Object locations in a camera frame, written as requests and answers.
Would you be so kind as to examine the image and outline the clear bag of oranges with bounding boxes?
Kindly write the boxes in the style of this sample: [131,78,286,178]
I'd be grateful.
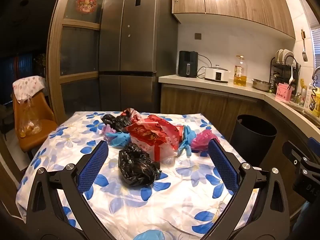
[19,96,43,138]

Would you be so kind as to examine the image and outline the wooden wall cabinets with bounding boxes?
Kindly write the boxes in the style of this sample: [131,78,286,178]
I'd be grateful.
[172,0,297,39]

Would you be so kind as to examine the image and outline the pink utensil holder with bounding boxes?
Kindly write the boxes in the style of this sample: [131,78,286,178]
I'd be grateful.
[276,82,295,102]

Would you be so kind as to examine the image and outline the blue plastic bag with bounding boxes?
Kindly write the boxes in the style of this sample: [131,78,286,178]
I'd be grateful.
[105,132,132,148]
[178,125,197,157]

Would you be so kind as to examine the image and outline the black air fryer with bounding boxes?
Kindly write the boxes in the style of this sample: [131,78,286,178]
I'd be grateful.
[178,50,199,78]

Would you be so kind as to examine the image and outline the hanging metal spatula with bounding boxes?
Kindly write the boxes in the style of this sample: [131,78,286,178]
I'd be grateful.
[301,29,308,62]

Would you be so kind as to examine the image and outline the orange chair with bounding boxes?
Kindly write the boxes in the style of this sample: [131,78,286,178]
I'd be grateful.
[12,91,58,153]

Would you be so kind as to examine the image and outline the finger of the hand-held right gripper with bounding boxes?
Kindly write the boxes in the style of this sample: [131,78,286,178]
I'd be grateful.
[282,140,320,203]
[309,137,320,155]

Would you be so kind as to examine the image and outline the red and white plastic bag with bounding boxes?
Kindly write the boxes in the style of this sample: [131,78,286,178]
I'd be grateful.
[125,115,184,162]

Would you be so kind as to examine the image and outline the blue floral tablecloth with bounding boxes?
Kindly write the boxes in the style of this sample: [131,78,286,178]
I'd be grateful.
[15,111,260,240]

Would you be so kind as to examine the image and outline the steel sink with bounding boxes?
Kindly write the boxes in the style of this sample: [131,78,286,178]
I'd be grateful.
[291,105,320,124]

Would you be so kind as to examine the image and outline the white electric cooker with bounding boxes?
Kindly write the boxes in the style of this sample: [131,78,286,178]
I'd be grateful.
[204,65,229,83]

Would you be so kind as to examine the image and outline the red snack wrapper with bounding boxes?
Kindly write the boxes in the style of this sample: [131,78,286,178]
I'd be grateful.
[120,108,142,123]

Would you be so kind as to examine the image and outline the wooden framed glass door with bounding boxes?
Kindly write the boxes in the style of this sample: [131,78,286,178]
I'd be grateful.
[46,0,123,125]

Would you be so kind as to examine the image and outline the white plastic bottle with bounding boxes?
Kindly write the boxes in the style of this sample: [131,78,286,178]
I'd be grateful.
[305,83,314,105]

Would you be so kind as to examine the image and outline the steel bowl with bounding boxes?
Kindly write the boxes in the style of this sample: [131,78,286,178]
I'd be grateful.
[252,79,272,92]

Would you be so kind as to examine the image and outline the window blinds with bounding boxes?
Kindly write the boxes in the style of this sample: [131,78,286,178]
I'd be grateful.
[310,27,320,70]

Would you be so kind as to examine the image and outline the black dish rack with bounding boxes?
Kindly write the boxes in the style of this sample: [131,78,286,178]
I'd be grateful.
[270,49,302,98]

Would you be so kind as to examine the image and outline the cooking oil bottle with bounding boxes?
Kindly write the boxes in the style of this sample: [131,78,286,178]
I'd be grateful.
[234,55,248,87]

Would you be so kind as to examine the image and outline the large black plastic bag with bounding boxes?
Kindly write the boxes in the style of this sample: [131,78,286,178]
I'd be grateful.
[118,142,162,187]

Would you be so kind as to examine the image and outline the pink plastic bag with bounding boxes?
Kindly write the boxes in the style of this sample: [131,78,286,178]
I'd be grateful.
[191,129,220,153]

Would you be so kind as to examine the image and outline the yellow dish soap bottle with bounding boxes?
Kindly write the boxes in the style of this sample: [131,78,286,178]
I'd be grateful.
[309,87,320,111]

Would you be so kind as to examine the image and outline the black trash bin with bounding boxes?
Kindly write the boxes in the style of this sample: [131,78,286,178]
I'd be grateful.
[230,114,277,165]

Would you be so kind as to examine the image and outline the red round door decoration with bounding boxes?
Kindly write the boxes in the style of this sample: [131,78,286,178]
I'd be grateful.
[76,0,98,13]

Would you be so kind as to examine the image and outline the kitchen counter with wooden cabinets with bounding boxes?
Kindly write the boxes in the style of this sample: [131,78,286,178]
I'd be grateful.
[158,74,320,215]

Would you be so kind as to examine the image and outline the black power cable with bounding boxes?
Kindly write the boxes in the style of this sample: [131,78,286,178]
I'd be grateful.
[197,54,213,78]

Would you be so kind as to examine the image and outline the small black plastic bag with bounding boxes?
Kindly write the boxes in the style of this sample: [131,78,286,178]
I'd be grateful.
[101,114,130,133]

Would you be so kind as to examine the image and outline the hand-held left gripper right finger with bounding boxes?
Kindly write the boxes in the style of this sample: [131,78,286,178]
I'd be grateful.
[200,139,290,240]

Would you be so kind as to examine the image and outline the steel faucet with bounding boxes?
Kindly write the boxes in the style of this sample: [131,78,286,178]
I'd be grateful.
[311,66,320,90]

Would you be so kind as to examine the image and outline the polka dot cloth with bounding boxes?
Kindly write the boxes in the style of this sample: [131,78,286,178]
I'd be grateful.
[12,76,47,104]

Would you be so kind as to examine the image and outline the dark steel refrigerator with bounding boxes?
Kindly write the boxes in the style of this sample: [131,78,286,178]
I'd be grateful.
[99,0,179,114]

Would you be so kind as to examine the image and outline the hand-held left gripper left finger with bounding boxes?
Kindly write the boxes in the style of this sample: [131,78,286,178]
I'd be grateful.
[26,140,118,240]

